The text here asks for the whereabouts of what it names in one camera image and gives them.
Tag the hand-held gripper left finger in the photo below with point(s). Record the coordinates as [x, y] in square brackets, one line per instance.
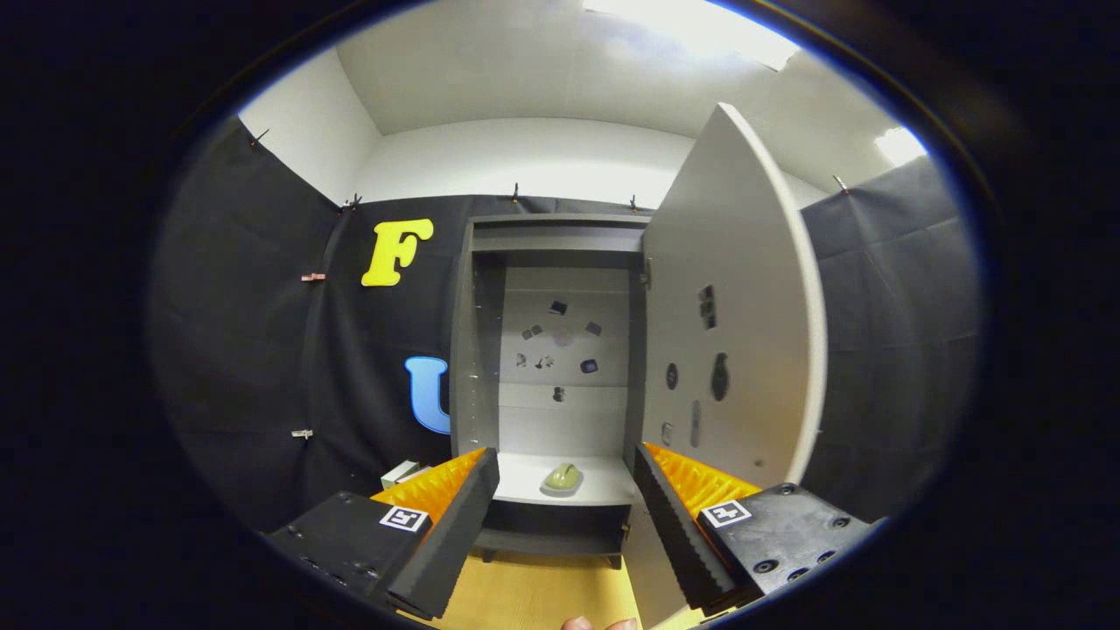
[451, 542]

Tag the grey cabinet shelf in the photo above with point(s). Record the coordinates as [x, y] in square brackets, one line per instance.
[604, 481]

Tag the white book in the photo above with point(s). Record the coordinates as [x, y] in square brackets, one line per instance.
[417, 472]

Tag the green book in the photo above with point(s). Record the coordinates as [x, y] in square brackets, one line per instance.
[395, 474]

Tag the beige cabinet door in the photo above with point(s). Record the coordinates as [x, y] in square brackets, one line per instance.
[744, 262]

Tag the small ceiling light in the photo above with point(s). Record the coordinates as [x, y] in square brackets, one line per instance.
[901, 147]

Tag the black backdrop cloth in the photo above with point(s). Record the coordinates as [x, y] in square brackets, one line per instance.
[262, 350]

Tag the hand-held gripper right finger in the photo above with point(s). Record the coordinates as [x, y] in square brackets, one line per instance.
[678, 534]

